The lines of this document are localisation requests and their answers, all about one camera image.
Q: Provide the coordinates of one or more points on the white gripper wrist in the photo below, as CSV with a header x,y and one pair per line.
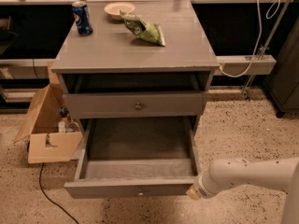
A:
x,y
199,188

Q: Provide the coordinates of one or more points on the grey drawer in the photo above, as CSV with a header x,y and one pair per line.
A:
x,y
135,104
135,157

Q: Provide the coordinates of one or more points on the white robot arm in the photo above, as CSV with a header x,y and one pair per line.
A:
x,y
224,174

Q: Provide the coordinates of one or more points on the grey wooden drawer cabinet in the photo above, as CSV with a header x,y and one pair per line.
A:
x,y
113,60

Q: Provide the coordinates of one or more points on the dark grey cabinet at right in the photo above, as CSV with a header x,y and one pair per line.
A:
x,y
282,85

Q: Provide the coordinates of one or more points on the white bottle in box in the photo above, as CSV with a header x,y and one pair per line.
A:
x,y
61,126

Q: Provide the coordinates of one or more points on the slanted metal pole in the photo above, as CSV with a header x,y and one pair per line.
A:
x,y
259,53

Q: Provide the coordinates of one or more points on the open cardboard box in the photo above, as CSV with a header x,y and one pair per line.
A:
x,y
40,126

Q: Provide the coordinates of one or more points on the green chip bag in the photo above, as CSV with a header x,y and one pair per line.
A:
x,y
146,31

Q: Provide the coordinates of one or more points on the white ceramic bowl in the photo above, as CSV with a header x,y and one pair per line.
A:
x,y
114,9

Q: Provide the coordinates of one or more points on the blue pepsi can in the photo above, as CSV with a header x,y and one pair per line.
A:
x,y
82,20

